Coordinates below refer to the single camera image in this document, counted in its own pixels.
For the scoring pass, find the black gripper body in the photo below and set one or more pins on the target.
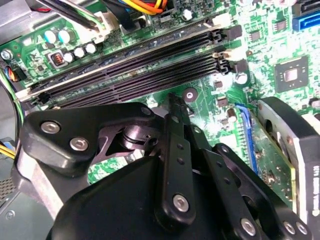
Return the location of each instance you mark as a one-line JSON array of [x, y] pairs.
[[112, 200]]

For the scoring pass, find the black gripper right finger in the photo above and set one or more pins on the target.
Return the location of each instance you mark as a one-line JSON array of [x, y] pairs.
[[225, 170]]

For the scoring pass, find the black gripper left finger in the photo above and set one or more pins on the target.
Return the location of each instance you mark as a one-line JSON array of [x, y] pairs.
[[112, 112]]

